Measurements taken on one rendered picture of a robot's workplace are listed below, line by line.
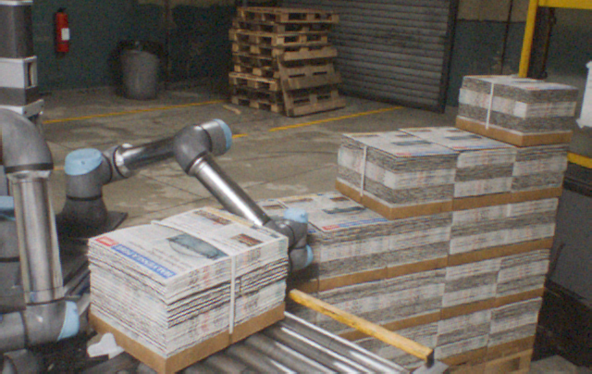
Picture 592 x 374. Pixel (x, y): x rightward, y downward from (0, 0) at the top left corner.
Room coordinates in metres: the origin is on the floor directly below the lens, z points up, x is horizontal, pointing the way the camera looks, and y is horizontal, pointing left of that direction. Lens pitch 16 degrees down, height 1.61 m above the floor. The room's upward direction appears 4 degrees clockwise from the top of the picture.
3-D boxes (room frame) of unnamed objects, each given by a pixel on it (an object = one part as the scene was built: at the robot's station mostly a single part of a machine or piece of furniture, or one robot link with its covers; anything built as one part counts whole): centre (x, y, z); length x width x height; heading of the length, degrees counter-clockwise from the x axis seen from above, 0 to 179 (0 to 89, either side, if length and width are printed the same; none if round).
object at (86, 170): (2.07, 0.69, 0.98); 0.13 x 0.12 x 0.14; 153
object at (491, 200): (2.58, -0.64, 0.86); 0.38 x 0.29 x 0.04; 29
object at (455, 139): (2.60, -0.62, 1.06); 0.37 x 0.28 x 0.01; 29
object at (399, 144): (2.44, -0.39, 1.06); 0.37 x 0.29 x 0.01; 29
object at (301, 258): (1.86, -0.01, 0.82); 0.11 x 0.08 x 0.09; 140
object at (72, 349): (1.26, 0.49, 0.82); 0.12 x 0.08 x 0.09; 140
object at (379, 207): (2.44, -0.38, 0.86); 0.38 x 0.29 x 0.04; 29
